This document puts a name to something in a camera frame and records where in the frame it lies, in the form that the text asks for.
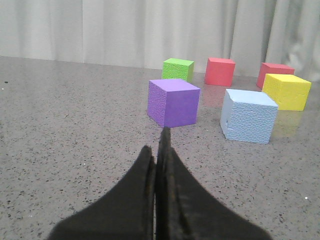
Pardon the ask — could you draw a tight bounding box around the yellow foam cube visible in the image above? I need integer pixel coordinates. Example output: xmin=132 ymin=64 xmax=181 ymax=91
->
xmin=262 ymin=73 xmax=312 ymax=111

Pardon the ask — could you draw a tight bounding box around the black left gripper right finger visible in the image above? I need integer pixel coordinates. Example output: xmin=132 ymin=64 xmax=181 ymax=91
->
xmin=155 ymin=127 xmax=271 ymax=240

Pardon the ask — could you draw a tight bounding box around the red foam cube far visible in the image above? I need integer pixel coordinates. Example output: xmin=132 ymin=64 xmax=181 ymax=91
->
xmin=256 ymin=62 xmax=295 ymax=89

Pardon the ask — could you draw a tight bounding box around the green foam cube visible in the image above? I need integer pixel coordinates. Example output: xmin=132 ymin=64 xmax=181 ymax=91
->
xmin=161 ymin=58 xmax=195 ymax=83

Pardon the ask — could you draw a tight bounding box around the red foam cube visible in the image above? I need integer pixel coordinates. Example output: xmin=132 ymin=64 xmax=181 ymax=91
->
xmin=256 ymin=62 xmax=295 ymax=89
xmin=204 ymin=57 xmax=236 ymax=87

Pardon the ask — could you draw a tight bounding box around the purple foam cube left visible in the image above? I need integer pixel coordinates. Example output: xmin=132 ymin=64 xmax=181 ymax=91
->
xmin=147 ymin=79 xmax=201 ymax=128

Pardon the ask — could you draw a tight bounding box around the grey curtain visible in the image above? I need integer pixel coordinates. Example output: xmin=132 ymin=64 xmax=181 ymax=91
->
xmin=0 ymin=0 xmax=320 ymax=81

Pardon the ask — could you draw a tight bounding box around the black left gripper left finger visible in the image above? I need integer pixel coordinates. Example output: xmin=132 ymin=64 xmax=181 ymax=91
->
xmin=48 ymin=145 xmax=156 ymax=240

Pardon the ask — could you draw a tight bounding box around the textured light blue foam cube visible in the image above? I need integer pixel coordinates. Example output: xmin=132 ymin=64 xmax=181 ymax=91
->
xmin=220 ymin=89 xmax=278 ymax=144

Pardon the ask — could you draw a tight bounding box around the red foam cube near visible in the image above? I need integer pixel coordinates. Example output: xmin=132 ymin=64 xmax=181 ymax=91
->
xmin=204 ymin=57 xmax=236 ymax=87

